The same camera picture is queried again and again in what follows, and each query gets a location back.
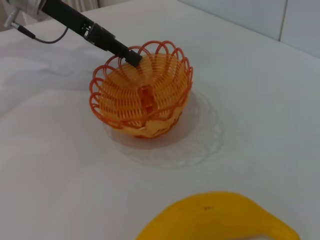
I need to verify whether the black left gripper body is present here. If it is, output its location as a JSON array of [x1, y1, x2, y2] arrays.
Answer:
[[41, 0, 96, 42]]

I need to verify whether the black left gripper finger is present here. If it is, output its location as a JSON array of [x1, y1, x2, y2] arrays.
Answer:
[[86, 22, 143, 68]]

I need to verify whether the orange woven plastic basket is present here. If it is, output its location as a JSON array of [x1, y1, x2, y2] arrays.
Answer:
[[89, 39, 194, 139]]

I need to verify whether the yellow banana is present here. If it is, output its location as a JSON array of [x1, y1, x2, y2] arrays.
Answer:
[[134, 191, 301, 240]]

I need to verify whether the grey left arm cable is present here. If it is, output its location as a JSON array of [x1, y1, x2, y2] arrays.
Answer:
[[17, 24, 70, 45]]

